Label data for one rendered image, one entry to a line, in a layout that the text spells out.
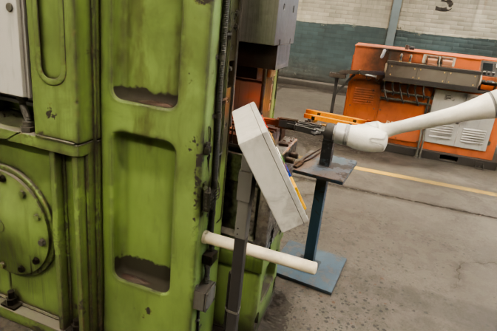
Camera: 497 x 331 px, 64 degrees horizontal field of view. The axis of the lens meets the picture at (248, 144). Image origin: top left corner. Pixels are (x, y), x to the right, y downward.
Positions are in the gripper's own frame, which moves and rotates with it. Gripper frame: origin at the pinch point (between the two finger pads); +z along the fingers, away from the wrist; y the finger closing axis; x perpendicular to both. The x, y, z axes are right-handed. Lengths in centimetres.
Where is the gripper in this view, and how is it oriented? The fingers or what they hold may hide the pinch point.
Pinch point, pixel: (287, 123)
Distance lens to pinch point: 172.7
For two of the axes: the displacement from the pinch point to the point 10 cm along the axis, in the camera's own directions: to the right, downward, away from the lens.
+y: 3.4, -2.6, 9.1
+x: 1.1, -9.4, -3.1
